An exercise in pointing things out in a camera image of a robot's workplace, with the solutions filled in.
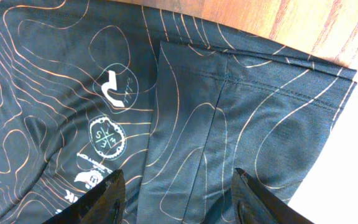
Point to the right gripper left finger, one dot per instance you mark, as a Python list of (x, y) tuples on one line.
[(103, 204)]

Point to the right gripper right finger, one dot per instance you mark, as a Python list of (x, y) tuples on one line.
[(254, 204)]

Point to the black orange-lined jersey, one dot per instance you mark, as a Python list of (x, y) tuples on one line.
[(175, 104)]

